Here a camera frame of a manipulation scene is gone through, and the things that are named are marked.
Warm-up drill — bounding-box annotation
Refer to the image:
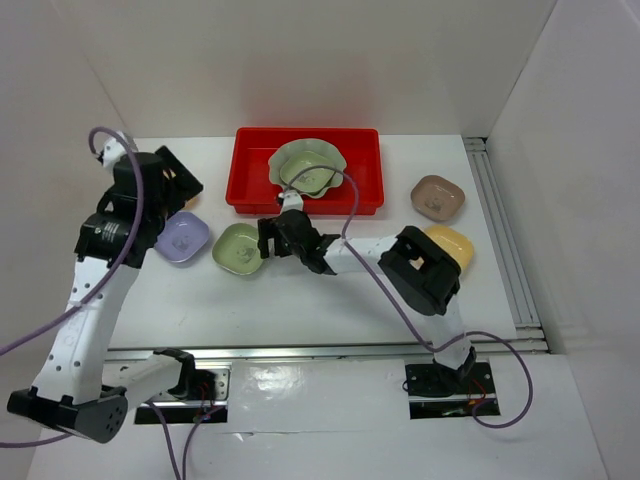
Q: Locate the purple square plate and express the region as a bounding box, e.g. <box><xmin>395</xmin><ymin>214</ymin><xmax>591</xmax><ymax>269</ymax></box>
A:
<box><xmin>154</xmin><ymin>211</ymin><xmax>210</xmax><ymax>263</ymax></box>

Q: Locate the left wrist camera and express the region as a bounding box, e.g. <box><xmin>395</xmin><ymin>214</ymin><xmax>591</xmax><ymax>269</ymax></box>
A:
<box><xmin>97</xmin><ymin>137</ymin><xmax>137</xmax><ymax>172</ymax></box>

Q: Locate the aluminium rail front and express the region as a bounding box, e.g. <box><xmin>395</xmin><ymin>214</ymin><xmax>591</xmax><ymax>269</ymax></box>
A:
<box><xmin>106</xmin><ymin>337</ymin><xmax>550</xmax><ymax>363</ymax></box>

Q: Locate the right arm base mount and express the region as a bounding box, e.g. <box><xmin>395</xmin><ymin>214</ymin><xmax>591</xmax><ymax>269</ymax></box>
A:
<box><xmin>402</xmin><ymin>362</ymin><xmax>500</xmax><ymax>420</ymax></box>

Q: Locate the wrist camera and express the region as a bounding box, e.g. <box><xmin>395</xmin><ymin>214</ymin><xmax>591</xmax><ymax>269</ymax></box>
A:
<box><xmin>278</xmin><ymin>190</ymin><xmax>304</xmax><ymax>214</ymax></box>
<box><xmin>97</xmin><ymin>137</ymin><xmax>137</xmax><ymax>172</ymax></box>

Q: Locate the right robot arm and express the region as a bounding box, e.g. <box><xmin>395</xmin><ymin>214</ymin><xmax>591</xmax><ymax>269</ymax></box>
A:
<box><xmin>258</xmin><ymin>210</ymin><xmax>476</xmax><ymax>392</ymax></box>

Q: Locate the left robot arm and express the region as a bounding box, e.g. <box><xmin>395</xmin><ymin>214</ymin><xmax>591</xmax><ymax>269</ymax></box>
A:
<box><xmin>7</xmin><ymin>146</ymin><xmax>215</xmax><ymax>443</ymax></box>

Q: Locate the brown square plate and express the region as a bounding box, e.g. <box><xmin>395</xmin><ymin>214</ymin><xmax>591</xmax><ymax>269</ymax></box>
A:
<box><xmin>410</xmin><ymin>175</ymin><xmax>466</xmax><ymax>222</ymax></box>

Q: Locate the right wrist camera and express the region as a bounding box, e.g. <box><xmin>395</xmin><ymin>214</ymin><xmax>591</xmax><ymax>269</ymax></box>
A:
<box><xmin>278</xmin><ymin>190</ymin><xmax>304</xmax><ymax>214</ymax></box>

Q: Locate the aluminium rail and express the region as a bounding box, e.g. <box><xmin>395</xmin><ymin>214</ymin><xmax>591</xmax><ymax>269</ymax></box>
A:
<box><xmin>463</xmin><ymin>137</ymin><xmax>550</xmax><ymax>355</ymax></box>
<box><xmin>106</xmin><ymin>337</ymin><xmax>550</xmax><ymax>363</ymax></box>

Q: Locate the large green scalloped bowl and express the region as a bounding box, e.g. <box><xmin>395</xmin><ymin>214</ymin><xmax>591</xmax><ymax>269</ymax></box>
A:
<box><xmin>268</xmin><ymin>138</ymin><xmax>347</xmax><ymax>199</ymax></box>

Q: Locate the green square plate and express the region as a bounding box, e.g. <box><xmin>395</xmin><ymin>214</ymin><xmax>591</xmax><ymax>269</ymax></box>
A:
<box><xmin>279</xmin><ymin>151</ymin><xmax>334</xmax><ymax>196</ymax></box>
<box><xmin>212</xmin><ymin>223</ymin><xmax>263</xmax><ymax>275</ymax></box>

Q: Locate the yellow square plate right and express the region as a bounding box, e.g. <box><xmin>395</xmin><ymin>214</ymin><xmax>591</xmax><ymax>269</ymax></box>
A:
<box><xmin>424</xmin><ymin>225</ymin><xmax>475</xmax><ymax>271</ymax></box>

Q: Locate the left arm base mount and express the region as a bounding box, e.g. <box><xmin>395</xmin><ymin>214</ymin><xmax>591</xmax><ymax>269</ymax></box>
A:
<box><xmin>152</xmin><ymin>364</ymin><xmax>231</xmax><ymax>425</ymax></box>

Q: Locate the aluminium rail right side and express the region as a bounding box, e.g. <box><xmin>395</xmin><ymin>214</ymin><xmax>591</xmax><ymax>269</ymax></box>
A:
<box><xmin>463</xmin><ymin>137</ymin><xmax>550</xmax><ymax>355</ymax></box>

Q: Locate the red plastic bin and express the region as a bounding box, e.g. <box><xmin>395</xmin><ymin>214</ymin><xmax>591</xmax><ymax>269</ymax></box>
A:
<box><xmin>226</xmin><ymin>127</ymin><xmax>385</xmax><ymax>215</ymax></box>

